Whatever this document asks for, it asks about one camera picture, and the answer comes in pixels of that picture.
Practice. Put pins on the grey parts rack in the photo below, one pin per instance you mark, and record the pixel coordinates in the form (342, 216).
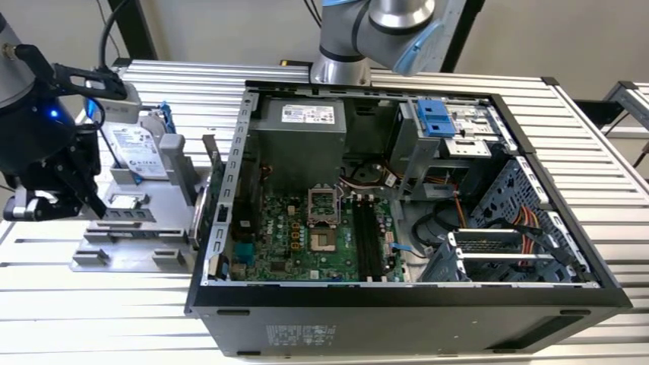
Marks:
(173, 213)

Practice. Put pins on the pale blue flat tab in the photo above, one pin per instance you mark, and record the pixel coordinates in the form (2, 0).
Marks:
(400, 247)

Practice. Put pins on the black open PC case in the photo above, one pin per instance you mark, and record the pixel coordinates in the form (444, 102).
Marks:
(355, 331)

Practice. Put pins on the black plug with yellow tag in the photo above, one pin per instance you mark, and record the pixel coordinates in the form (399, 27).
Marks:
(294, 63)

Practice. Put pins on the black RAM slot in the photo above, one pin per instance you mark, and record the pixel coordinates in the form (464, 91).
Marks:
(374, 239)
(359, 239)

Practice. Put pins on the silver CPU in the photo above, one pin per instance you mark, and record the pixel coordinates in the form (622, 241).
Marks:
(125, 200)

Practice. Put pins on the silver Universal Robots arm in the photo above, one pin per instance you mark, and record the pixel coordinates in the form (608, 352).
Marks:
(400, 11)

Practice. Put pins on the aluminium side table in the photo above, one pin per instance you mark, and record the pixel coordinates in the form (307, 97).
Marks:
(631, 97)

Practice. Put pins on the perforated metal disk bay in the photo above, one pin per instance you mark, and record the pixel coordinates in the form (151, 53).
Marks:
(487, 243)

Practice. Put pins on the green motherboard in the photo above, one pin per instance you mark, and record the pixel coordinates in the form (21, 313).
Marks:
(330, 266)

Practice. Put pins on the grey power supply unit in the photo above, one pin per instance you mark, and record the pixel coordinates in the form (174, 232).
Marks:
(299, 152)

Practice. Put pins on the grey metal drive cage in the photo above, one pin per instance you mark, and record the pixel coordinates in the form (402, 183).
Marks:
(422, 159)

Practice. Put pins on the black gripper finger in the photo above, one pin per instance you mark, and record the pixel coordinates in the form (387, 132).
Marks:
(51, 201)
(89, 152)

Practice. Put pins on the RAM slot with white clips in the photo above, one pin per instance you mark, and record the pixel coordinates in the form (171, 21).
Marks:
(380, 239)
(366, 239)

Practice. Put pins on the black frame post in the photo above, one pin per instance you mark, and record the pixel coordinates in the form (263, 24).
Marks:
(139, 38)
(463, 38)

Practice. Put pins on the CPU socket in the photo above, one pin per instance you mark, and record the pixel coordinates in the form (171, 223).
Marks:
(324, 239)

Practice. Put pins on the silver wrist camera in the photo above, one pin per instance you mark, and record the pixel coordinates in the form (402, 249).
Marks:
(125, 108)

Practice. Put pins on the blue plastic drive latch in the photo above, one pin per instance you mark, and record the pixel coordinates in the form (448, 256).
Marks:
(434, 118)

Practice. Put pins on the hard disk in blue carrier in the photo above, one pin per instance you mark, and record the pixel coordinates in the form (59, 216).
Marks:
(137, 148)

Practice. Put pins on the graphics card with metal bracket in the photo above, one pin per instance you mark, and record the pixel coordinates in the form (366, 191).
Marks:
(218, 175)

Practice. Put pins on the blue VGA port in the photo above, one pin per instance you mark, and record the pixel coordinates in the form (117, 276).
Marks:
(244, 254)

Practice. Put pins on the black case fan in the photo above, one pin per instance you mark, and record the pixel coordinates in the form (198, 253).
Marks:
(251, 178)

